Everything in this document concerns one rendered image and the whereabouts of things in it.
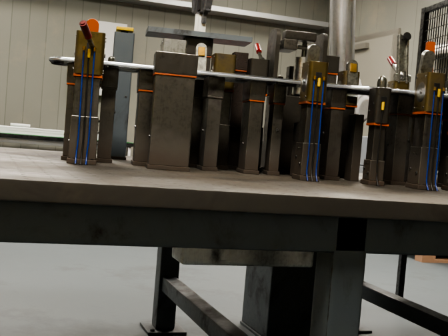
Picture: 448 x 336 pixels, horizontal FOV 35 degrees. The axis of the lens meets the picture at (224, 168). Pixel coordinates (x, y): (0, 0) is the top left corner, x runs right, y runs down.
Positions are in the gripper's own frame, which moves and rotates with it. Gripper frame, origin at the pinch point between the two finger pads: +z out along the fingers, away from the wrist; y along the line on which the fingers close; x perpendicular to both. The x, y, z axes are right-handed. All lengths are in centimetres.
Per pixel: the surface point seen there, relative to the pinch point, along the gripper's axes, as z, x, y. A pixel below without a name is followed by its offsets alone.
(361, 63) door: -61, 474, -397
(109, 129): 40, -41, 20
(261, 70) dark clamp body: 16.0, 10.6, 24.3
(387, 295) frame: 97, 85, 22
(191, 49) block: 9.8, -4.2, 1.9
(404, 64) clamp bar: 9, 56, 46
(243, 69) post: 15.8, 6.9, 18.7
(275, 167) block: 48, 6, 41
